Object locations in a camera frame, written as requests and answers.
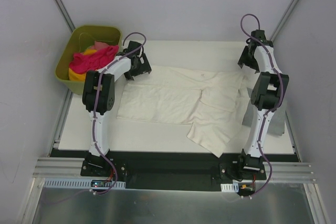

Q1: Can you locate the white t shirt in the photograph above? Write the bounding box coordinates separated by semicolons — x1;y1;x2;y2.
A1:
117;66;249;157

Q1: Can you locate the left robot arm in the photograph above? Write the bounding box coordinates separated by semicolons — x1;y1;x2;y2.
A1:
82;41;152;157

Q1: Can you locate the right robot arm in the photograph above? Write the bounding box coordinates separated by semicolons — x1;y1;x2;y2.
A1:
238;29;289;158

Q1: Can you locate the salmon t shirt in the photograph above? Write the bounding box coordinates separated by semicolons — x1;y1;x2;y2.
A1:
89;41;109;50

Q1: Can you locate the pink t shirt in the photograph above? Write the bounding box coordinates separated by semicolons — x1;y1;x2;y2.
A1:
69;45;119;74

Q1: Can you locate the yellow t shirt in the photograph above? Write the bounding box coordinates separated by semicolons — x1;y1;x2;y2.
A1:
68;68;86;82

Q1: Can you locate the olive green plastic bin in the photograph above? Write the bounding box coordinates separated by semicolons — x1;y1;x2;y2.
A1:
55;25;122;95

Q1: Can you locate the grey folded t shirt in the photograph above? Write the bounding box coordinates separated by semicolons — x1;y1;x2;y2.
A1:
242;100;287;136

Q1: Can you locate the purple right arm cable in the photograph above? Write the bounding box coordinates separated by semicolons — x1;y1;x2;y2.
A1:
240;13;287;199

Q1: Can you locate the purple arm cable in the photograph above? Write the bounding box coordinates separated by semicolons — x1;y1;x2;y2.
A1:
89;32;147;196
240;13;287;199

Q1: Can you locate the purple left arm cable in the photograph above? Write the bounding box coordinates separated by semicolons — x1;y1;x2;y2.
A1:
89;32;147;196

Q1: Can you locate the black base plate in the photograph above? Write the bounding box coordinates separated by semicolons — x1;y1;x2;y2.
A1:
49;149;300;190

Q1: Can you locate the aluminium front rail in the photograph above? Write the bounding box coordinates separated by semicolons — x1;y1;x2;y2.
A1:
33;157;318;184

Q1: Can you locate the white right cable duct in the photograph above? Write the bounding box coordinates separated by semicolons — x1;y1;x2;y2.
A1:
220;183;239;193

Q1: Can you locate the white cable duct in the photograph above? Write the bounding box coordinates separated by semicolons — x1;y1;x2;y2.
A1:
220;183;239;193
44;178;126;190

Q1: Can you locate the white left cable duct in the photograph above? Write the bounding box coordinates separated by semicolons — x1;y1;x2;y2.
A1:
44;178;126;190

